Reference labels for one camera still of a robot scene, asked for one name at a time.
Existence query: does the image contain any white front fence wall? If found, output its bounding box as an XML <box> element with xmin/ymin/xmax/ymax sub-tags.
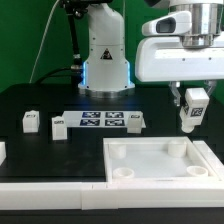
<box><xmin>0</xmin><ymin>181</ymin><xmax>224</xmax><ymax>210</ymax></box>

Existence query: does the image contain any white right fence wall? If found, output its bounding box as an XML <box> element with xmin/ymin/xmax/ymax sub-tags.
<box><xmin>193</xmin><ymin>141</ymin><xmax>224</xmax><ymax>181</ymax></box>

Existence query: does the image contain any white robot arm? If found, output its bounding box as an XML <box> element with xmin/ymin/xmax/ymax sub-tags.
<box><xmin>81</xmin><ymin>0</ymin><xmax>224</xmax><ymax>103</ymax></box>

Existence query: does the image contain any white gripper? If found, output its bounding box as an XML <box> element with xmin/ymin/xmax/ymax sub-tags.
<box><xmin>135</xmin><ymin>35</ymin><xmax>224</xmax><ymax>107</ymax></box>

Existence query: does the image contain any white sheet with tags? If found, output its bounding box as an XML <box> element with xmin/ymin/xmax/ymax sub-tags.
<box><xmin>61</xmin><ymin>110</ymin><xmax>147</xmax><ymax>129</ymax></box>

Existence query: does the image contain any white square tabletop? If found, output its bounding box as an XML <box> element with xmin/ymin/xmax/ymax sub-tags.
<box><xmin>103</xmin><ymin>137</ymin><xmax>221</xmax><ymax>183</ymax></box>

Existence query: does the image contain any white left fence wall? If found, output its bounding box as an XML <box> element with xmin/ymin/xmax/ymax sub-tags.
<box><xmin>0</xmin><ymin>142</ymin><xmax>6</xmax><ymax>166</ymax></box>

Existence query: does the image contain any white fence wall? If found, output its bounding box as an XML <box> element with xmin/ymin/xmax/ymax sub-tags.
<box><xmin>0</xmin><ymin>142</ymin><xmax>6</xmax><ymax>166</ymax></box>
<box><xmin>193</xmin><ymin>141</ymin><xmax>224</xmax><ymax>181</ymax></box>
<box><xmin>0</xmin><ymin>181</ymin><xmax>224</xmax><ymax>210</ymax></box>

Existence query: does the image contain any white cable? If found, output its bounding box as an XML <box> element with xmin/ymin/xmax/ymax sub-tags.
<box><xmin>29</xmin><ymin>0</ymin><xmax>62</xmax><ymax>84</ymax></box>

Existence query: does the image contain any black cable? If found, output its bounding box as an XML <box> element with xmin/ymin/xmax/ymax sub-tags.
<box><xmin>35</xmin><ymin>66</ymin><xmax>84</xmax><ymax>84</ymax></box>

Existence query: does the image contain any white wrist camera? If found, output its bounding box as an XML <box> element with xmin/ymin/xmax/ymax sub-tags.
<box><xmin>142</xmin><ymin>11</ymin><xmax>192</xmax><ymax>37</ymax></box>

